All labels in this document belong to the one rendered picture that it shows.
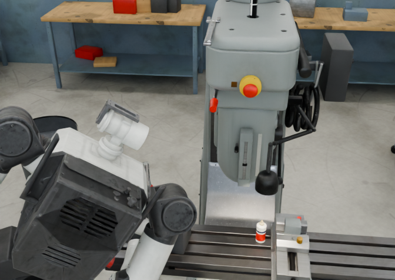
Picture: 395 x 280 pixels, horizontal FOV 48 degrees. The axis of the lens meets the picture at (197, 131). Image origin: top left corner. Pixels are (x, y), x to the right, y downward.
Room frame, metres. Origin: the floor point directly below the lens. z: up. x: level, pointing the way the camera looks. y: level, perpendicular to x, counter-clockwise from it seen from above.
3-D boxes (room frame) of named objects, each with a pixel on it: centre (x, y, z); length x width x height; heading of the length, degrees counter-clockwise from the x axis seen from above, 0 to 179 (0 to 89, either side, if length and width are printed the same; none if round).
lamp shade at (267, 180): (1.11, -0.21, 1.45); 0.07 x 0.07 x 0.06
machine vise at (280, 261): (1.30, -0.37, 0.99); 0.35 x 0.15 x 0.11; 172
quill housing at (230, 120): (1.35, -0.17, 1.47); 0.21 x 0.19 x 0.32; 84
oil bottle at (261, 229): (1.38, -0.26, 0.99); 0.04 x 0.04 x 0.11
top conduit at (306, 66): (1.37, -0.32, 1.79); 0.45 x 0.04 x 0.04; 174
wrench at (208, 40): (1.20, -0.04, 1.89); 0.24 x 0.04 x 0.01; 174
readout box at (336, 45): (1.61, -0.54, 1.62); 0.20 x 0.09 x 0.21; 174
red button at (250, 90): (1.10, -0.14, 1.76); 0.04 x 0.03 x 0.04; 84
